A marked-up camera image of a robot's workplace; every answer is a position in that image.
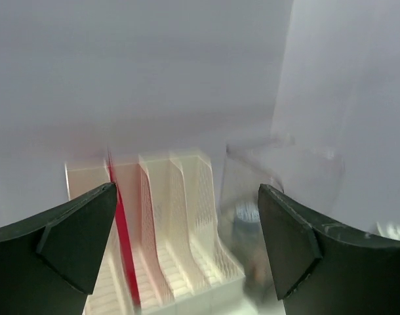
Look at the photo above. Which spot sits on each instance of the white file organizer rack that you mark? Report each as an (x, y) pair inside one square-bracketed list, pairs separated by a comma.
[(181, 265)]

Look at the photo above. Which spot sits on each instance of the clear acrylic storage box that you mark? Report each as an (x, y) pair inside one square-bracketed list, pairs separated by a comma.
[(312, 176)]

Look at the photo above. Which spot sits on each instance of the red notebook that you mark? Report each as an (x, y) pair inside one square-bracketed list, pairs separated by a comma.
[(124, 240)]

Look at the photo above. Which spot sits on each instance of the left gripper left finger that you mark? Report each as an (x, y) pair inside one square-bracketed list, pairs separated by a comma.
[(49, 263)]

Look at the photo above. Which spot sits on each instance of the blue lidded jar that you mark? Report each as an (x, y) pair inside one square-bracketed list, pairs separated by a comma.
[(246, 216)]

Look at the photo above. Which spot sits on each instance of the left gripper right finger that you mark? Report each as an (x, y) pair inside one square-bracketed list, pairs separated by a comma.
[(322, 266)]

